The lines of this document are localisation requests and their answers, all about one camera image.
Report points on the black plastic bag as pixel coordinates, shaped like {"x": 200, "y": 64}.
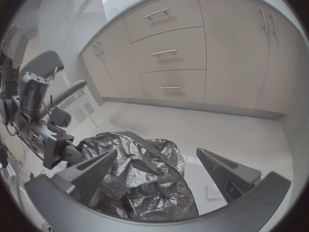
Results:
{"x": 144, "y": 173}

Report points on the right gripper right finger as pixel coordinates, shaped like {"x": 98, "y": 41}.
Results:
{"x": 231, "y": 175}

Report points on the beige cabinet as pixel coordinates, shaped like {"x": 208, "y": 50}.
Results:
{"x": 229, "y": 57}

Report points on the crumpled white paper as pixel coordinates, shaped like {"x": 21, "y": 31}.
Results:
{"x": 213, "y": 191}

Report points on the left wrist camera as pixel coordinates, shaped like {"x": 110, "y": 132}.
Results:
{"x": 60, "y": 117}

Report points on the grey padded chair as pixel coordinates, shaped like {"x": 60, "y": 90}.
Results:
{"x": 43, "y": 61}

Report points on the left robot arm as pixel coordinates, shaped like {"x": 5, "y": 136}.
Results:
{"x": 32, "y": 93}

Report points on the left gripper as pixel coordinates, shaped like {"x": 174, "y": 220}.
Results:
{"x": 52, "y": 151}

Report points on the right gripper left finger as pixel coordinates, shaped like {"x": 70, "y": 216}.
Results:
{"x": 96, "y": 163}

